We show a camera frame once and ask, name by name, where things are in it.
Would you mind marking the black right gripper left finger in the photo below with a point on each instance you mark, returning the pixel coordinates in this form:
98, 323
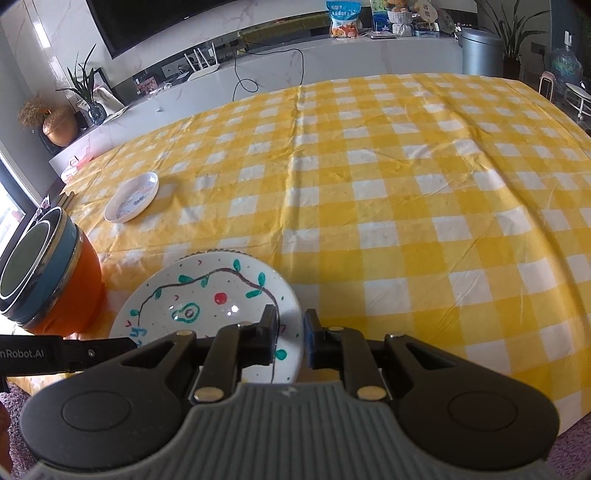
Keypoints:
234, 348

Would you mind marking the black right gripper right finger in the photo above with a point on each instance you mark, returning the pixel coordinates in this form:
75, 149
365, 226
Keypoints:
344, 350

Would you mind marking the white fruit pattern plate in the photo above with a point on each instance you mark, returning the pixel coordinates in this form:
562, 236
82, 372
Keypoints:
204, 293

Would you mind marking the blue steel bowl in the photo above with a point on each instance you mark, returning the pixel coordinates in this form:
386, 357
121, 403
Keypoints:
50, 271

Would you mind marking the large orange steel bowl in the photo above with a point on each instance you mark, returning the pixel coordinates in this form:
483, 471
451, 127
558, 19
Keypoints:
76, 301

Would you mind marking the green ceramic bowl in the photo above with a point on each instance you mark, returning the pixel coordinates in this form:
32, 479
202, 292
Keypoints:
24, 259

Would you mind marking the clear glass patterned plate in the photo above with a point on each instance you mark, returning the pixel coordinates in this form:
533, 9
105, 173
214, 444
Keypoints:
215, 251

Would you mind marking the small white sticker plate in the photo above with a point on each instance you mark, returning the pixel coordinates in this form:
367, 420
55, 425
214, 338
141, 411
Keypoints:
132, 198

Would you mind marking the yellow checkered tablecloth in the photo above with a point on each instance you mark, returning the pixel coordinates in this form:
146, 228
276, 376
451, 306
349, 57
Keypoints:
452, 208

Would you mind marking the pink storage box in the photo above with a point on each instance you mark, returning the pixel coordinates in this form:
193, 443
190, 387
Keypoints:
73, 167

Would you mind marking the golden acorn vase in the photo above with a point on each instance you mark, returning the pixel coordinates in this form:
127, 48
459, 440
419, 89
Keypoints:
57, 123

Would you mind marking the white marble tv cabinet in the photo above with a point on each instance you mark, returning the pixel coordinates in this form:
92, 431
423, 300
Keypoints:
264, 72

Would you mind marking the white wifi router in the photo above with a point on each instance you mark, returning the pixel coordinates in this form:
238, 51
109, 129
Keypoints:
202, 61

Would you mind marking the blue glass vase plant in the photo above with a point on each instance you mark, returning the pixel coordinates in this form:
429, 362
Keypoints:
82, 83

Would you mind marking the blue snack bag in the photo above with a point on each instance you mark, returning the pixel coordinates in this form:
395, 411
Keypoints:
344, 16

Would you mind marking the grey trash bin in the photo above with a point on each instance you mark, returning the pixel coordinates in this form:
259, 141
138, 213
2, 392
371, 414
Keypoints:
483, 53

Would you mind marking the teddy bear toy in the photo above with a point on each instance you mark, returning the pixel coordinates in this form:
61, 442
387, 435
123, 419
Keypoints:
400, 17

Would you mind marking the black television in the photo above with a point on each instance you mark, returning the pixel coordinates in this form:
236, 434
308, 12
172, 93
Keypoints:
124, 24

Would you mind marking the green potted plant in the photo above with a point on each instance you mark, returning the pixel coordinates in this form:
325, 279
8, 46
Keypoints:
513, 26

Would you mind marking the blue water jug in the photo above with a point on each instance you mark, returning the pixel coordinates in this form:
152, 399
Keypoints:
565, 67

